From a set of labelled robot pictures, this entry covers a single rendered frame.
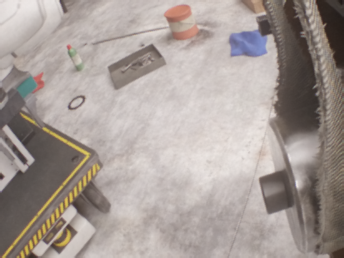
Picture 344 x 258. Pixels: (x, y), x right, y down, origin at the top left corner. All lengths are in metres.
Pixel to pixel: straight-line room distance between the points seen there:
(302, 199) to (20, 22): 0.70
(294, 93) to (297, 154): 0.09
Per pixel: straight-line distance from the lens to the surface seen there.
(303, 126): 0.30
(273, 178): 0.33
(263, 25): 0.52
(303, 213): 0.28
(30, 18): 0.81
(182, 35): 2.36
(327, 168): 0.22
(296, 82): 0.34
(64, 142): 1.47
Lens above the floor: 1.13
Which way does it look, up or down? 43 degrees down
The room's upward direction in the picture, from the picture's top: 25 degrees counter-clockwise
